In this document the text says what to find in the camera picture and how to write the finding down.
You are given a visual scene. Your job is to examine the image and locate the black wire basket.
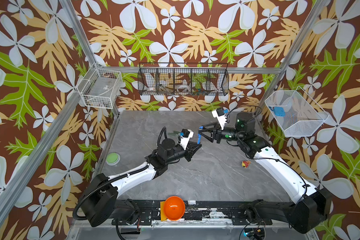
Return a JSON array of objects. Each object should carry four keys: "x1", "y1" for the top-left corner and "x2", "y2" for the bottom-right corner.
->
[{"x1": 137, "y1": 63, "x2": 230, "y2": 96}]

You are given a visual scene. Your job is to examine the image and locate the small red yellow toy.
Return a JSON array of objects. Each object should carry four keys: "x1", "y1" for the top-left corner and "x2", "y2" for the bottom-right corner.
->
[{"x1": 242, "y1": 161, "x2": 251, "y2": 168}]

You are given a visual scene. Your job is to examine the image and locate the orange bowl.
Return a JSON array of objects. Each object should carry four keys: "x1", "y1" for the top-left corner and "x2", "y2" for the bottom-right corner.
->
[{"x1": 162, "y1": 196, "x2": 186, "y2": 221}]

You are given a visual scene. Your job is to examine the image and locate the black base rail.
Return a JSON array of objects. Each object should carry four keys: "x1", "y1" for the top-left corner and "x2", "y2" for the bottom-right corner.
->
[{"x1": 110, "y1": 200, "x2": 258, "y2": 226}]

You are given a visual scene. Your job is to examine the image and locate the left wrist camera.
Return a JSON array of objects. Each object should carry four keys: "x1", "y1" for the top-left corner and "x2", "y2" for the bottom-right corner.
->
[{"x1": 179, "y1": 129, "x2": 194, "y2": 150}]

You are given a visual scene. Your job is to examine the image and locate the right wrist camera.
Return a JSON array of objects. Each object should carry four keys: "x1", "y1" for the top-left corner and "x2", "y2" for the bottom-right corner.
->
[{"x1": 212, "y1": 107, "x2": 229, "y2": 130}]

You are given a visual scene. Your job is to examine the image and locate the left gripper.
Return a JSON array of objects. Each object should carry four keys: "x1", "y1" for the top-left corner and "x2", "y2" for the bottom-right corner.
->
[{"x1": 164, "y1": 141, "x2": 202, "y2": 166}]

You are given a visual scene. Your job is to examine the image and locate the green push button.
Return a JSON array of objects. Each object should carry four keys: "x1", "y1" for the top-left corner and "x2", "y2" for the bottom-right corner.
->
[{"x1": 106, "y1": 153, "x2": 121, "y2": 166}]

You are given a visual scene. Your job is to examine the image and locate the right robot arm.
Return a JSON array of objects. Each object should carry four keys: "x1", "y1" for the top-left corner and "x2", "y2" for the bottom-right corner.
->
[{"x1": 198, "y1": 108, "x2": 332, "y2": 234}]

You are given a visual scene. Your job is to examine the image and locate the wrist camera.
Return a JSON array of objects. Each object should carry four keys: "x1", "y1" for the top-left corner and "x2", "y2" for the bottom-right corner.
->
[
  {"x1": 212, "y1": 107, "x2": 229, "y2": 130},
  {"x1": 179, "y1": 129, "x2": 194, "y2": 150}
]

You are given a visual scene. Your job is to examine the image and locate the white mesh basket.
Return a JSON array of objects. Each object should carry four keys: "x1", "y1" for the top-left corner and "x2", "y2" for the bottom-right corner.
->
[{"x1": 265, "y1": 87, "x2": 330, "y2": 138}]

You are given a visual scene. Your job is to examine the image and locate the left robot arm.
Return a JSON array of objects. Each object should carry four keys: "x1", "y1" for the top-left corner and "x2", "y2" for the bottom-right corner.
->
[{"x1": 73, "y1": 127, "x2": 202, "y2": 227}]

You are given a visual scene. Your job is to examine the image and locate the blue object in basket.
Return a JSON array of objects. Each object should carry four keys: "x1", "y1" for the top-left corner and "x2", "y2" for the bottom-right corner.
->
[{"x1": 273, "y1": 107, "x2": 286, "y2": 117}]

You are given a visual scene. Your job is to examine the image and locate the white wire basket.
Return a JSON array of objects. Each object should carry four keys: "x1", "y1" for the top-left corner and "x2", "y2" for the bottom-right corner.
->
[{"x1": 78, "y1": 66, "x2": 123, "y2": 109}]

